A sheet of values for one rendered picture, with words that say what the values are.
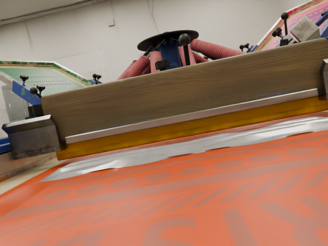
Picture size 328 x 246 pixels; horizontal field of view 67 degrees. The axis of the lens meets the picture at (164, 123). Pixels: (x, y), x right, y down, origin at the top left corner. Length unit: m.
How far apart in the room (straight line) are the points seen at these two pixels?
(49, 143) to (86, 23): 4.64
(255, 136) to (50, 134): 0.27
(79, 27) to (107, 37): 0.53
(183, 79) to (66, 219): 0.24
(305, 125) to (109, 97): 0.25
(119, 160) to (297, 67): 0.26
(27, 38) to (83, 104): 5.03
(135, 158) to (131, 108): 0.10
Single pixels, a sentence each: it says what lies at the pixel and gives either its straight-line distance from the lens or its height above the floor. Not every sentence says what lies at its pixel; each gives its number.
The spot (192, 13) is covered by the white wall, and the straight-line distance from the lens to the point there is 4.76.
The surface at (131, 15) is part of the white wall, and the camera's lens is 4.82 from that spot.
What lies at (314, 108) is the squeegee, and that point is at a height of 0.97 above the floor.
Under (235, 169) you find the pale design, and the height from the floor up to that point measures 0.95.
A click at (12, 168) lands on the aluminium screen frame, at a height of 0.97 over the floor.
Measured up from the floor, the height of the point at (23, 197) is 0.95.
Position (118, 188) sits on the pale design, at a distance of 0.21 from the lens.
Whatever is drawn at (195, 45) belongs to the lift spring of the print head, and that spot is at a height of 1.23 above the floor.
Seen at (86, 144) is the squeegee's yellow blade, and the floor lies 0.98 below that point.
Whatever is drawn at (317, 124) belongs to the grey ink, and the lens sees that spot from 0.31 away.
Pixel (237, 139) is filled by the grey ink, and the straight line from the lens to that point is 0.28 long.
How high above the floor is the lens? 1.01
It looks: 4 degrees down
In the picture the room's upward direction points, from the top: 11 degrees counter-clockwise
